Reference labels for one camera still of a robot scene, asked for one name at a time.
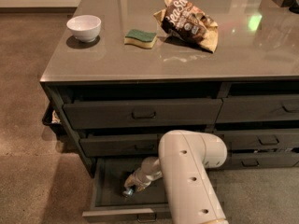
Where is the middle left drawer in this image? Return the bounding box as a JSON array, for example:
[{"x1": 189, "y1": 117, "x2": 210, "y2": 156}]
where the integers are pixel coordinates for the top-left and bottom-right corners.
[{"x1": 79, "y1": 133, "x2": 163, "y2": 157}]

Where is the brown chip bag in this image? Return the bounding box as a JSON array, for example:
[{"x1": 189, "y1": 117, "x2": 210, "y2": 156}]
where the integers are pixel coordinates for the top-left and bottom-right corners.
[{"x1": 153, "y1": 0, "x2": 218, "y2": 53}]

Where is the top left drawer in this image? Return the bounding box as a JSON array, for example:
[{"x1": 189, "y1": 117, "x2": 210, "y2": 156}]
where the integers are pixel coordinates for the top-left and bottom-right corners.
[{"x1": 63, "y1": 98, "x2": 222, "y2": 129}]

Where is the middle right drawer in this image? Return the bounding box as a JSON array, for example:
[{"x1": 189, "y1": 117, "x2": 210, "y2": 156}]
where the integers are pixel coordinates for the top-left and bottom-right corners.
[{"x1": 215, "y1": 129, "x2": 299, "y2": 150}]

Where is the bottom right drawer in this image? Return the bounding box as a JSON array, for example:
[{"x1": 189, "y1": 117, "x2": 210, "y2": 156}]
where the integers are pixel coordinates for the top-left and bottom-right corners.
[{"x1": 221, "y1": 152, "x2": 299, "y2": 170}]

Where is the open bottom left drawer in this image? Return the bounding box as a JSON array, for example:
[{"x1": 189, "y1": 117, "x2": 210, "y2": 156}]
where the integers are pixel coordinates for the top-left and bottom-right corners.
[{"x1": 82, "y1": 157, "x2": 171, "y2": 224}]

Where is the grey counter cabinet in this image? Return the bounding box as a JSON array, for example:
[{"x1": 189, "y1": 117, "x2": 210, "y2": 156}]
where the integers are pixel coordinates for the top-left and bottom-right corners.
[{"x1": 41, "y1": 0, "x2": 299, "y2": 170}]

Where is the white ceramic bowl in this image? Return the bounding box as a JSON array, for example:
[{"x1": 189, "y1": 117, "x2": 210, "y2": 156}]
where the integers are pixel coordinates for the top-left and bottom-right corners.
[{"x1": 66, "y1": 15, "x2": 101, "y2": 43}]

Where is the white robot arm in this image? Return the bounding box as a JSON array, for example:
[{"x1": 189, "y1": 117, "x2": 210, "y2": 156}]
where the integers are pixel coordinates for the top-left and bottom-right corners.
[{"x1": 123, "y1": 130, "x2": 229, "y2": 224}]

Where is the redbull can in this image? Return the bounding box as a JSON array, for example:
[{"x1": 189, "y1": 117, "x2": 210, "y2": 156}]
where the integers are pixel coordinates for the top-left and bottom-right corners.
[{"x1": 122, "y1": 188, "x2": 135, "y2": 198}]

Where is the green and yellow sponge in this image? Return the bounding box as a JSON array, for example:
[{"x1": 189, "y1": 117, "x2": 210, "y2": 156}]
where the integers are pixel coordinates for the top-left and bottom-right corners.
[{"x1": 124, "y1": 29, "x2": 157, "y2": 49}]

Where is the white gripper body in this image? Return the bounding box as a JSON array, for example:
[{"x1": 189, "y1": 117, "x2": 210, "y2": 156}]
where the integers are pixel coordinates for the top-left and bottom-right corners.
[{"x1": 133, "y1": 168, "x2": 163, "y2": 188}]

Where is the dark side basket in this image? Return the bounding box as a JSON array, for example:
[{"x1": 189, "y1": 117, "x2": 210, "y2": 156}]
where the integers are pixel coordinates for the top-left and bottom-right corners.
[{"x1": 42, "y1": 104, "x2": 63, "y2": 133}]

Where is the top right drawer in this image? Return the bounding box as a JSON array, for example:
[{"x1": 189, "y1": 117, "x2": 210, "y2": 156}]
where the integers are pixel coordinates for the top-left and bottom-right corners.
[{"x1": 217, "y1": 95, "x2": 299, "y2": 123}]

